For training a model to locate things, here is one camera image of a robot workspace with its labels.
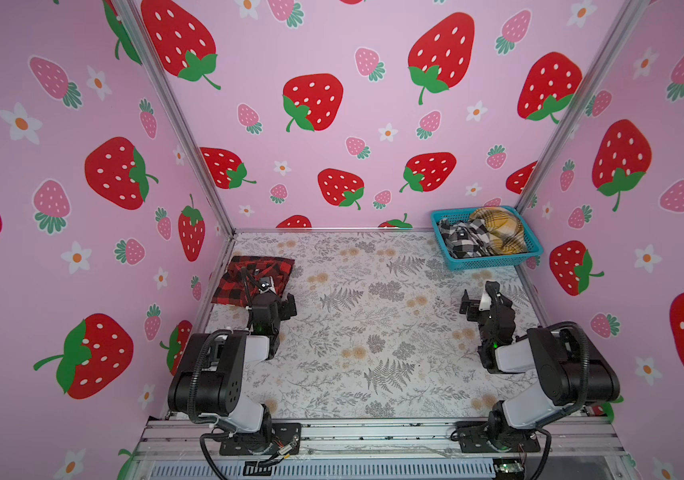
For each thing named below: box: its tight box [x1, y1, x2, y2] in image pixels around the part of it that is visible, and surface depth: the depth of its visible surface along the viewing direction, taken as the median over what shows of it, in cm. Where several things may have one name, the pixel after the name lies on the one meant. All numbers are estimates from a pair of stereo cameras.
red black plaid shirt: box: [211, 256, 295, 307], surface depth 104 cm
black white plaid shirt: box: [438, 218, 495, 259], surface depth 109 cm
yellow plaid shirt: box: [470, 207, 526, 255], surface depth 109 cm
